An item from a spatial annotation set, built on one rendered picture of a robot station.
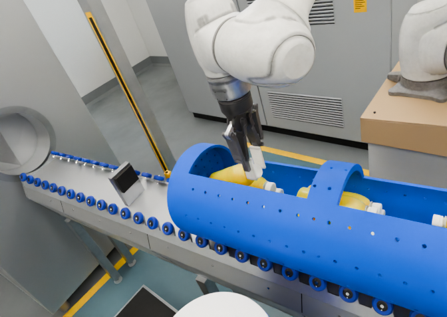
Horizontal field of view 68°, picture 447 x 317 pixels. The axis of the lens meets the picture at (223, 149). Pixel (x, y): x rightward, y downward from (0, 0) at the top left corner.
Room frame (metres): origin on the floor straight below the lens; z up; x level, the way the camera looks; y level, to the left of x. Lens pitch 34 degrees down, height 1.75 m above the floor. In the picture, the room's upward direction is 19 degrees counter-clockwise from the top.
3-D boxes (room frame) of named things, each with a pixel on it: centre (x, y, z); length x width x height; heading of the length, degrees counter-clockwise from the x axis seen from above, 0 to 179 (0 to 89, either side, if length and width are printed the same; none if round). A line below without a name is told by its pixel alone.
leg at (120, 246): (1.63, 0.87, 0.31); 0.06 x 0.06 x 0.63; 47
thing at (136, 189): (1.10, 0.41, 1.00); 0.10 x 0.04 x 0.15; 137
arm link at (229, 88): (0.66, -0.06, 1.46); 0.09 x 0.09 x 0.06
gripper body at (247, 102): (0.66, -0.06, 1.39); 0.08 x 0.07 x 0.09; 137
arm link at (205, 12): (0.65, -0.06, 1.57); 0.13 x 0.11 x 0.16; 20
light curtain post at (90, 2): (1.45, 0.30, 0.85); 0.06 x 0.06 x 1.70; 47
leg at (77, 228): (1.53, 0.96, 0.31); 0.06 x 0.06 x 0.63; 47
